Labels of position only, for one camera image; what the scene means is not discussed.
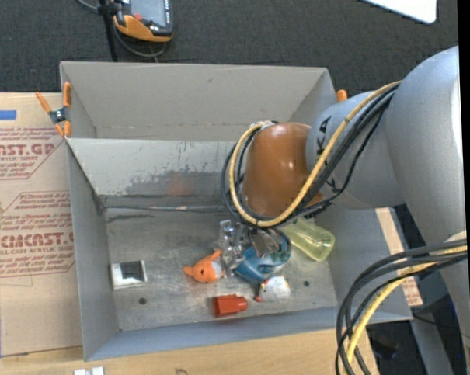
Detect white toy chicken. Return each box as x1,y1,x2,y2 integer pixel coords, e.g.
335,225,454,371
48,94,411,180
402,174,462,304
254,273,293,304

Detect orange toy fox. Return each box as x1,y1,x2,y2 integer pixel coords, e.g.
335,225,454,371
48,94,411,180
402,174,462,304
182,249,227,285

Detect blue round plastic toy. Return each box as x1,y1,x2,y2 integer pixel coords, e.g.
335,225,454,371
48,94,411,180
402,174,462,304
231,237,294,289

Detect white and black small box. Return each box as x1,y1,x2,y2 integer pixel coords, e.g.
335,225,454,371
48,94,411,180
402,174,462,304
110,259,149,292

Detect clear yellow plastic bottle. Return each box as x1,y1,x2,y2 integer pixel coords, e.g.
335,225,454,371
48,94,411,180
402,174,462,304
278,216,337,265

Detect grey metal bin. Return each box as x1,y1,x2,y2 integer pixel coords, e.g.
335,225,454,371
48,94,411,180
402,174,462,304
59,46,416,363

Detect brown cardboard board, red print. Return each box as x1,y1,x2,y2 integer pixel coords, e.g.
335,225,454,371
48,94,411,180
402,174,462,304
0,72,425,359

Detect red plastic block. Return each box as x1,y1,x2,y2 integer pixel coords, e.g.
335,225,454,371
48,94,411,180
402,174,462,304
212,293,249,319

